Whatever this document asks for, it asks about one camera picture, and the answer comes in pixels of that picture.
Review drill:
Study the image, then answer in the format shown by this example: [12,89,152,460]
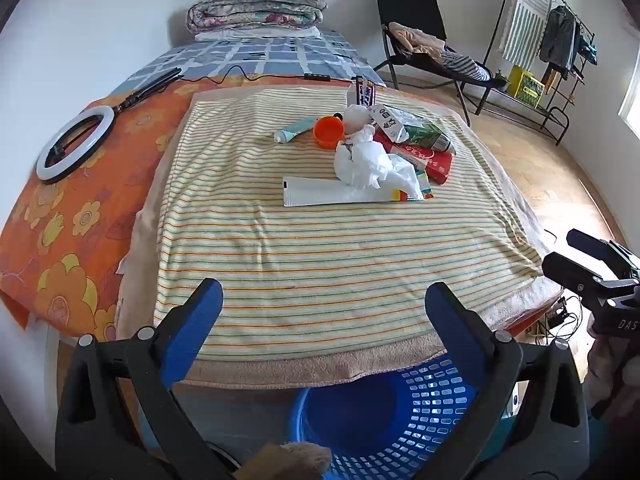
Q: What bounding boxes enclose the window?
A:
[618,45,640,133]

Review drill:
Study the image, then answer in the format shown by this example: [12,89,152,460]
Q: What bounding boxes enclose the grey striped garment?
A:
[440,52,493,82]

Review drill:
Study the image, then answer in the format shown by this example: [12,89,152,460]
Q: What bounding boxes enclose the light blue tube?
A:
[274,117,315,143]

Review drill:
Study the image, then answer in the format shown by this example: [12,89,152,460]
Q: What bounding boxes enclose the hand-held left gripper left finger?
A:
[55,277,236,480]

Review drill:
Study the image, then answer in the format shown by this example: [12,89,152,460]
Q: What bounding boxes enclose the rainbow striped packet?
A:
[391,170,436,203]

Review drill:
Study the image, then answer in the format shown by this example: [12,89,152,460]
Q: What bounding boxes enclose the black folding chair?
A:
[372,0,493,128]

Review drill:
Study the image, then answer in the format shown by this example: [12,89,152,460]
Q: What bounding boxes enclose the white tube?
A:
[282,176,401,208]

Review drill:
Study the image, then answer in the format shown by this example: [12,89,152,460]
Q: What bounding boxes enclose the small striped snack wrapper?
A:
[350,76,378,108]

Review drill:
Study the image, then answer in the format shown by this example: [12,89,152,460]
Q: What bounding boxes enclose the white tissue ball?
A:
[342,104,376,133]

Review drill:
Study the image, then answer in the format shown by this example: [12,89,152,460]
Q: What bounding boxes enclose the striped yellow blanket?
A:
[155,89,543,363]

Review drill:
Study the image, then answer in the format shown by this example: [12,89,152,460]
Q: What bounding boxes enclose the hanging green striped towel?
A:
[497,0,556,68]

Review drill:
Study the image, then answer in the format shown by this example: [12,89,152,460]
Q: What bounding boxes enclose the folded floral quilt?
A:
[186,0,328,35]

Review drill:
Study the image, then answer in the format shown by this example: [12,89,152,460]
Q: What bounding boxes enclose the hanging dark jacket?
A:
[539,6,578,73]

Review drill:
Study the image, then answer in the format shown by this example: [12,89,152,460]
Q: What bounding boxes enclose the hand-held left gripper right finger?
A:
[424,281,591,480]

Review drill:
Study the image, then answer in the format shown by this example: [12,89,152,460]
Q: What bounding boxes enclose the tangled black floor cables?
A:
[530,295,583,347]

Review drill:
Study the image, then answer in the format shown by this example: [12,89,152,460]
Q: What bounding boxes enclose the blue plaid bed sheet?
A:
[107,30,386,96]

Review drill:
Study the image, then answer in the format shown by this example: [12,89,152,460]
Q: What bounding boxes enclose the green and white carton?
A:
[367,104,457,155]

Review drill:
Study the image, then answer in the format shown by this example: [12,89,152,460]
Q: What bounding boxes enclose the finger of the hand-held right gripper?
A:
[566,228,621,266]
[542,252,608,311]

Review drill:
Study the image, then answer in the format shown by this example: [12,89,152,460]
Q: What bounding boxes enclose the red cardboard box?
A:
[372,130,453,185]

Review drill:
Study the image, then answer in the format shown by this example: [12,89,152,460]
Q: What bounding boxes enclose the yellow plastic crate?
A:
[507,66,546,108]

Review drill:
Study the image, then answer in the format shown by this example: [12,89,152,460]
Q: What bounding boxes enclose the peach garment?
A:
[389,21,446,58]

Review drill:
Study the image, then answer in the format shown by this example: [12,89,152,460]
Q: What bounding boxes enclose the black clothes rack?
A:
[475,0,598,146]

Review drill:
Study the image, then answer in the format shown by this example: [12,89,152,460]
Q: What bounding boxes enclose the beige blanket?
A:
[115,85,566,391]

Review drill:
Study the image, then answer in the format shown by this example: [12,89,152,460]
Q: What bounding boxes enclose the black cable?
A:
[177,65,353,83]

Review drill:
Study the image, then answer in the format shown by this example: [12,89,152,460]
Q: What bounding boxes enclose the orange plastic cup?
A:
[313,116,346,149]

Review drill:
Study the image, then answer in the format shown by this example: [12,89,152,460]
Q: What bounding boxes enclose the white ring light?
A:
[36,67,182,184]

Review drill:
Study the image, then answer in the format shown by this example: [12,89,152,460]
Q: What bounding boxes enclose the hanging teal garment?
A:
[575,35,598,66]

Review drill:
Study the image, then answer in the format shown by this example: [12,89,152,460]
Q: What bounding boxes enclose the blue plastic basket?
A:
[290,355,506,480]

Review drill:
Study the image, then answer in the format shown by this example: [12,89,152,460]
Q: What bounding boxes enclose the orange floral bed sheet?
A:
[0,77,201,336]

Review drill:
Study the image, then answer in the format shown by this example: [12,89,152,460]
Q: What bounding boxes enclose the brown fuzzy cloth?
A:
[235,441,333,480]

